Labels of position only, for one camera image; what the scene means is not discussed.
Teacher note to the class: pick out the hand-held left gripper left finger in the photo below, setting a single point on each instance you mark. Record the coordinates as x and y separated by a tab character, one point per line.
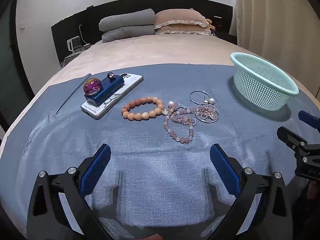
100	165

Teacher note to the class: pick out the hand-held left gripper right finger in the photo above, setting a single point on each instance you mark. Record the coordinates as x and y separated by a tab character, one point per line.
221	165

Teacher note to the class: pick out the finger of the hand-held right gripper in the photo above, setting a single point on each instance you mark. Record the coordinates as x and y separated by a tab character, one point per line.
308	118
290	136

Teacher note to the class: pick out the small gold earring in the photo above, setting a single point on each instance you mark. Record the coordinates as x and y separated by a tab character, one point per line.
203	115

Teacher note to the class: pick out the mint green plastic basket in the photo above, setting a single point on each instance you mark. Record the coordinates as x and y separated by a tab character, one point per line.
262	87

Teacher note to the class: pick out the silver hoop pearl earring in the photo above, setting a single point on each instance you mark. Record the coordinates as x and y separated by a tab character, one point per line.
211	101

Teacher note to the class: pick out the blue cloth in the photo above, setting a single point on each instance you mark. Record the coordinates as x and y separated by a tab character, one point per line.
150	167

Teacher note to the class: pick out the blue metallic box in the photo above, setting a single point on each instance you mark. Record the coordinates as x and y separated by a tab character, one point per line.
112	87

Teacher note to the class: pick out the iridescent glass ball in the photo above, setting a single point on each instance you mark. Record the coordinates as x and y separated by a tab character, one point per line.
93	86

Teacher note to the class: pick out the phone with white case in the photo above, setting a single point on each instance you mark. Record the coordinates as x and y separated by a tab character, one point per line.
130	82

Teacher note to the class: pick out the small dark ball knob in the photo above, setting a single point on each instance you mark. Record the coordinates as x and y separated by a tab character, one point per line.
110	75

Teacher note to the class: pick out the beige curtain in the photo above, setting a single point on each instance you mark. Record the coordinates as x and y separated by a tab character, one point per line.
275	25

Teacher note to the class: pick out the bedside table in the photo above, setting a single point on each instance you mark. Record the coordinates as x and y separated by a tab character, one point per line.
71	57

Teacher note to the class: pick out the small mug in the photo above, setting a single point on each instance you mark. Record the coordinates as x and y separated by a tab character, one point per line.
87	46

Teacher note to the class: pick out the white electric kettle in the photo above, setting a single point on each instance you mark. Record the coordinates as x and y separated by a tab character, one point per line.
73	43

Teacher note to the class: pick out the grey pillow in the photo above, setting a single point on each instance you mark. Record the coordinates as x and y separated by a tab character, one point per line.
127	17
125	33

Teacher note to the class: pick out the brown plush toy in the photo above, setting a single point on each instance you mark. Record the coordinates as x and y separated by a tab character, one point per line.
211	26

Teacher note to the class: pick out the pink frilled pillow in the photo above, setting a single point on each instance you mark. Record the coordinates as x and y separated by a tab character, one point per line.
180	17
182	31

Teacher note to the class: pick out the black headboard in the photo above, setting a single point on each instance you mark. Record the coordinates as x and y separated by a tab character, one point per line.
75	27

